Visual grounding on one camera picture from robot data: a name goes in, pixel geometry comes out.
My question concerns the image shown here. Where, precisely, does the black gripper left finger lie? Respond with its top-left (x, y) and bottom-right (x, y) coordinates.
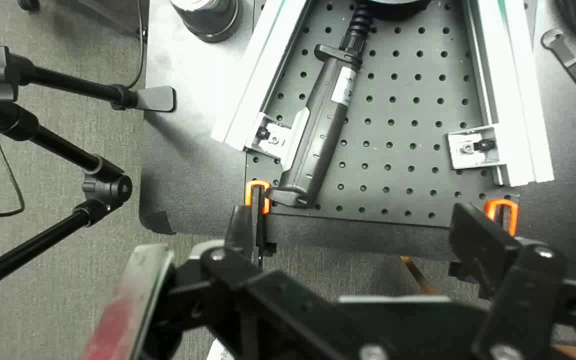
top-left (161, 199), bottom-right (353, 360)

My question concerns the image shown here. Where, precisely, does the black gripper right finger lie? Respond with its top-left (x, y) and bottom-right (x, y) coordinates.
top-left (446, 202), bottom-right (569, 360)

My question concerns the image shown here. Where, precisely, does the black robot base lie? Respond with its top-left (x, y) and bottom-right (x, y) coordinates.
top-left (367, 0), bottom-right (433, 21)

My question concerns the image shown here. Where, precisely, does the orange black table clamp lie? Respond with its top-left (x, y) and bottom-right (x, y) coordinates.
top-left (480, 197), bottom-right (522, 241)
top-left (242, 179), bottom-right (276, 219)

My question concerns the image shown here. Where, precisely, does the black perforated breadboard plate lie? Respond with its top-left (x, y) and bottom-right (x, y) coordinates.
top-left (241, 0), bottom-right (525, 232)

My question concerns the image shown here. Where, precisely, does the red white flat panel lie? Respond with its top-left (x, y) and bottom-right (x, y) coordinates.
top-left (83, 243), bottom-right (179, 360)

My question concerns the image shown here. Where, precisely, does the black round cylinder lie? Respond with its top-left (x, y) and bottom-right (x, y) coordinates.
top-left (169, 0), bottom-right (242, 44)

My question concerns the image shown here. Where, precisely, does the silver corner bracket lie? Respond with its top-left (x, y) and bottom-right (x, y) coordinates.
top-left (255, 114), bottom-right (310, 164)
top-left (446, 124), bottom-right (504, 172)

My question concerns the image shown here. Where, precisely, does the black robot cable plug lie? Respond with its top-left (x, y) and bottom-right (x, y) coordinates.
top-left (270, 0), bottom-right (376, 211)

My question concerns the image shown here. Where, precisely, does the black camera tripod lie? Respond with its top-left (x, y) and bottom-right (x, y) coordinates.
top-left (0, 38), bottom-right (179, 307)

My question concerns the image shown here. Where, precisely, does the aluminium profile rail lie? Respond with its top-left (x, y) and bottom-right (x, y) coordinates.
top-left (462, 0), bottom-right (558, 190)
top-left (210, 0), bottom-right (312, 154)

